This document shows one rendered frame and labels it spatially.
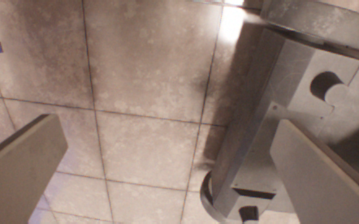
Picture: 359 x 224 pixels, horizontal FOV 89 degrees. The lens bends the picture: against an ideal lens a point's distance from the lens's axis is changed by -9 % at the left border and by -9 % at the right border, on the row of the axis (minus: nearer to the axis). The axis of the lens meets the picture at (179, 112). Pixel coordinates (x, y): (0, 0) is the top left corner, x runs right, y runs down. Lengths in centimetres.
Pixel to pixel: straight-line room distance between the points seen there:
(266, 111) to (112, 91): 42
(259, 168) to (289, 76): 22
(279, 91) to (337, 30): 12
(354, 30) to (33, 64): 74
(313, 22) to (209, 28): 24
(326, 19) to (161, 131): 50
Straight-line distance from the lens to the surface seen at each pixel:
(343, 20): 38
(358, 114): 52
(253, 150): 45
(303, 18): 37
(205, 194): 64
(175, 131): 64
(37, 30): 66
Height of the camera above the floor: 51
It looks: 58 degrees down
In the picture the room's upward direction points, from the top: 172 degrees counter-clockwise
